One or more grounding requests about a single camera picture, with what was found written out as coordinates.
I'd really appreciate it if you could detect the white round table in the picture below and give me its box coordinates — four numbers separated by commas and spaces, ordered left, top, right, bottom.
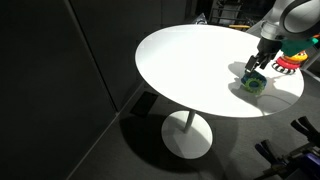
135, 24, 304, 159

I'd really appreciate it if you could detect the green wrist camera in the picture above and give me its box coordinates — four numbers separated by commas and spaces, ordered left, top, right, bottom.
281, 37, 319, 57

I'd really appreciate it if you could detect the purple clamp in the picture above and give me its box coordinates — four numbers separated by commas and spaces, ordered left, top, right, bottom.
254, 116, 320, 180

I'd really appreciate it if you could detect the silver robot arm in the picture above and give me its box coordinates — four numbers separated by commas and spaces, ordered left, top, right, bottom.
245, 0, 320, 73

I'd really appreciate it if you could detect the blue ring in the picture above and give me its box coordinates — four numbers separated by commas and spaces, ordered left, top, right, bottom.
240, 69, 268, 91

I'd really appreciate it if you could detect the green ring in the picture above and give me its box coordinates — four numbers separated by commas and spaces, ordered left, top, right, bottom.
243, 78, 264, 94

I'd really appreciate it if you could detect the black white base ring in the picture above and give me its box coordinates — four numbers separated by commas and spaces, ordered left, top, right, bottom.
271, 61, 298, 76

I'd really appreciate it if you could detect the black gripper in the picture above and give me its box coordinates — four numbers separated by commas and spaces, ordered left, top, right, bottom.
245, 37, 282, 73

